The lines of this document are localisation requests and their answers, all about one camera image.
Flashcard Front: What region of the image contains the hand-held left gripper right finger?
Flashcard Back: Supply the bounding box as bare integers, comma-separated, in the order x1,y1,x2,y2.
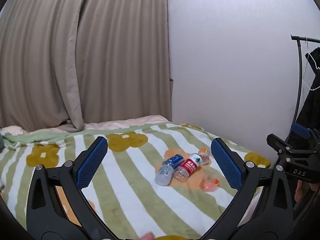
202,137,294,240

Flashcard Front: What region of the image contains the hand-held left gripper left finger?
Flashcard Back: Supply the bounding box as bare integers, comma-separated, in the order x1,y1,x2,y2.
26,136,116,240

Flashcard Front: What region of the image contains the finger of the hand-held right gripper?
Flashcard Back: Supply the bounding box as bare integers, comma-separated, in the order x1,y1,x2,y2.
266,133,316,156
291,123,313,140

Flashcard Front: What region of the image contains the clear plastic cup orange print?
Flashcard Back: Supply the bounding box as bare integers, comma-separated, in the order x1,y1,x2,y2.
198,148,211,166
199,175,220,193

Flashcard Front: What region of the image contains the person's right hand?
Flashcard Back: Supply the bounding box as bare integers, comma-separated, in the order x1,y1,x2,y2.
294,179,319,203

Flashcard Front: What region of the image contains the dark hanging garment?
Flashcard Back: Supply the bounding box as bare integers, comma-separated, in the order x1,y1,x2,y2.
296,46,320,137

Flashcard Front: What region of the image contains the red label plastic bottle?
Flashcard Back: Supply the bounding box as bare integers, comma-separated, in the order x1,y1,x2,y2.
174,153,203,182

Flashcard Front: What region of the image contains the green striped floral blanket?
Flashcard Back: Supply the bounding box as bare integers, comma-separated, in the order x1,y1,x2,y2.
0,122,272,240

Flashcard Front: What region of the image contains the pale pink bed sheet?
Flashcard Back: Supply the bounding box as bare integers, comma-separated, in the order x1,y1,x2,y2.
0,115,173,134

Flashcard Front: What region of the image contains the black clothes rack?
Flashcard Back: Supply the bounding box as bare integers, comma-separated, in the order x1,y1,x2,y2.
290,35,320,137

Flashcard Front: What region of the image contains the blue label plastic bottle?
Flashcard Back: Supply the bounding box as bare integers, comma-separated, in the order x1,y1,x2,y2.
154,153,185,186

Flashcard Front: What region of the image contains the beige curtain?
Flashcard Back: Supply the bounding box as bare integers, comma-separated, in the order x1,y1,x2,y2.
0,0,174,133

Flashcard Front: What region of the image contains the white wire hanger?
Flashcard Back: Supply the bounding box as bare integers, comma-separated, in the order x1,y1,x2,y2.
303,52,320,91

